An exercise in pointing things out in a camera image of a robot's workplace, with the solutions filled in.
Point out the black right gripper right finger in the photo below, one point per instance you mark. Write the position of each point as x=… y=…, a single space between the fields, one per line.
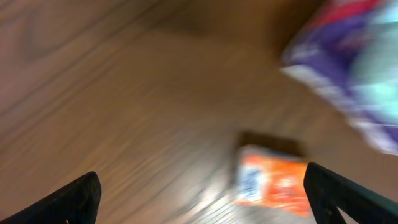
x=329 y=194

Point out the orange Kleenex tissue pack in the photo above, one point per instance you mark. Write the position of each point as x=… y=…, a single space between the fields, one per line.
x=265 y=178

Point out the purple red liner pack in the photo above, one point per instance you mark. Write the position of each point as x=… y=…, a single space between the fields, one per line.
x=320 y=56

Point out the green Zappy wipes pack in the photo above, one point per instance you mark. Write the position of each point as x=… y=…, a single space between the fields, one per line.
x=375 y=69

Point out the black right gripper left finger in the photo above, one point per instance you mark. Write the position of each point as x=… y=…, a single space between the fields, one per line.
x=75 y=203

